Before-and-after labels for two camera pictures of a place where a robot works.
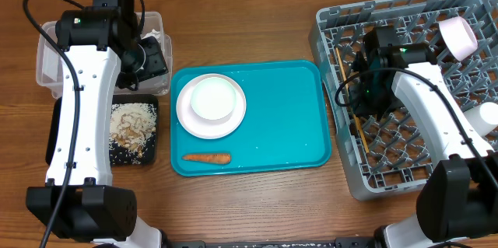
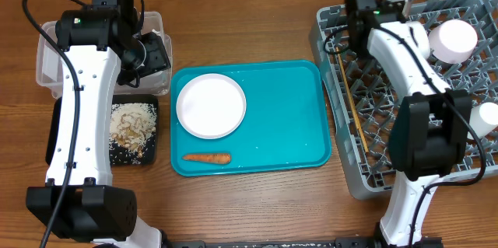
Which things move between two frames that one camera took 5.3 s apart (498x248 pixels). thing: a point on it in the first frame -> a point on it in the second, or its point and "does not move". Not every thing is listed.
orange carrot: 219,158 does not move
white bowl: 213,98 -> 419,37
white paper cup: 483,117 does not move
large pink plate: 205,127 does not move
